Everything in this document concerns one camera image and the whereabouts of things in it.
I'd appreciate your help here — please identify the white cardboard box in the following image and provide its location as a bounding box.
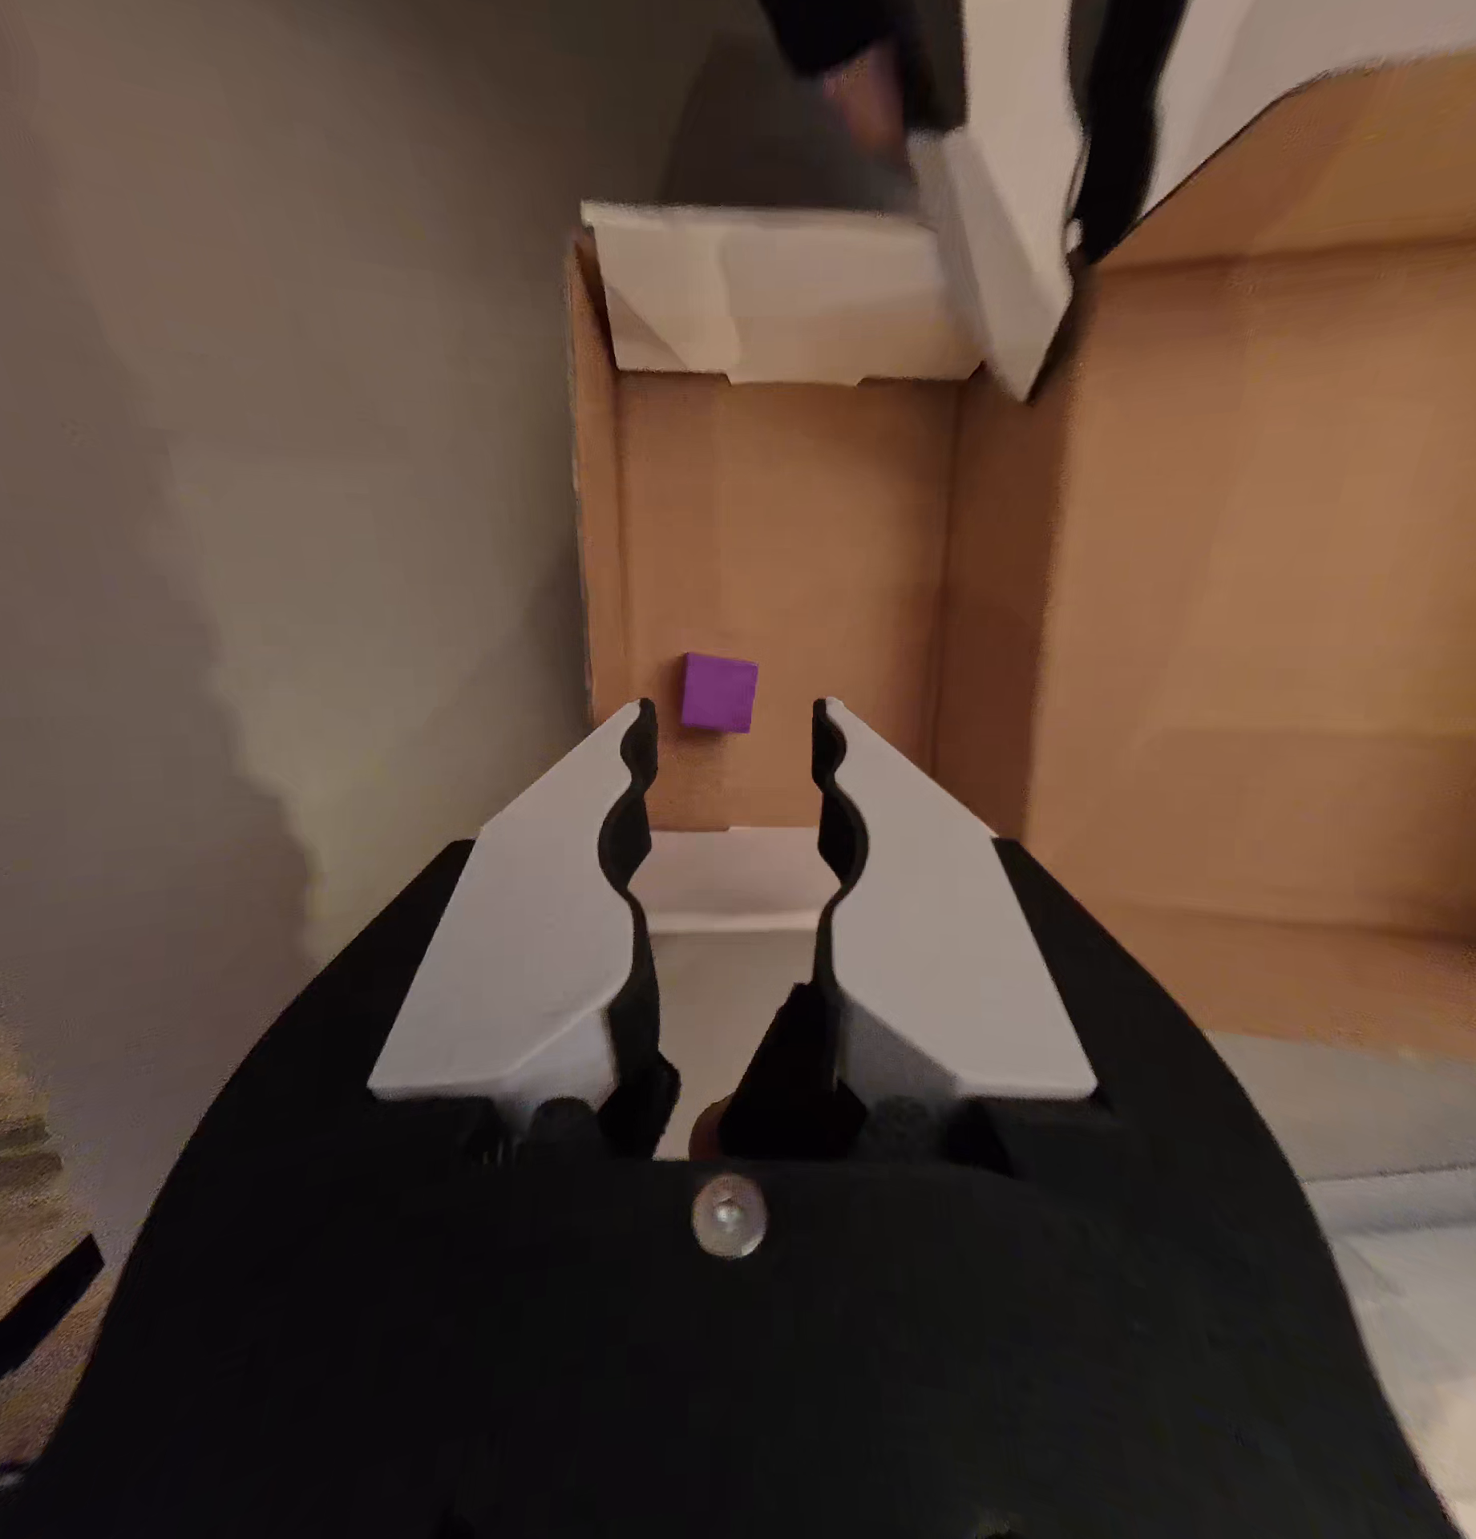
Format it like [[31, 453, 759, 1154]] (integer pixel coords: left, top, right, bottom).
[[565, 41, 1476, 1048]]

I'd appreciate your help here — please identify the purple cube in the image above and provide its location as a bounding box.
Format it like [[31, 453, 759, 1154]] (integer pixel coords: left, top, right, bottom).
[[680, 653, 761, 733]]

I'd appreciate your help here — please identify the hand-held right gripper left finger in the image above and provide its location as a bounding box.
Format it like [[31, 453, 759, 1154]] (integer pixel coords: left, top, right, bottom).
[[367, 697, 659, 1110]]

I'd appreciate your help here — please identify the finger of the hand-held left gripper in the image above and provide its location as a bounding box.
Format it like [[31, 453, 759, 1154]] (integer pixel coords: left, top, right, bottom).
[[1068, 0, 1292, 259], [964, 0, 1075, 220]]

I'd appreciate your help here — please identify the black strap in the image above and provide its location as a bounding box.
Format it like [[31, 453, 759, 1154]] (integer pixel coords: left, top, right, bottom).
[[0, 1238, 104, 1408]]

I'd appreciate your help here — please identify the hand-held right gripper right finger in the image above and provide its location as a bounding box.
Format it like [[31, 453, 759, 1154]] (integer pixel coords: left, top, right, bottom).
[[812, 696, 1099, 1106]]

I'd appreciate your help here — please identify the clear plastic bin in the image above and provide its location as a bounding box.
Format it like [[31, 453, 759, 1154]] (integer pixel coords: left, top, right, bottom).
[[1302, 1159, 1476, 1539]]

